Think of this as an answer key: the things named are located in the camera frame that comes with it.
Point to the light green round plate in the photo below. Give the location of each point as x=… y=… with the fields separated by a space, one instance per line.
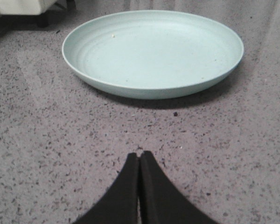
x=152 y=54

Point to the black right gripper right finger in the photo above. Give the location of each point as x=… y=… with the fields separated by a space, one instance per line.
x=160 y=201

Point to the white Toshiba toaster oven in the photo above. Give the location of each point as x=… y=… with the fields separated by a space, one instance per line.
x=36 y=8

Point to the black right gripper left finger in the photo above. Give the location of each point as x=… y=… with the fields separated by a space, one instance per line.
x=119 y=204

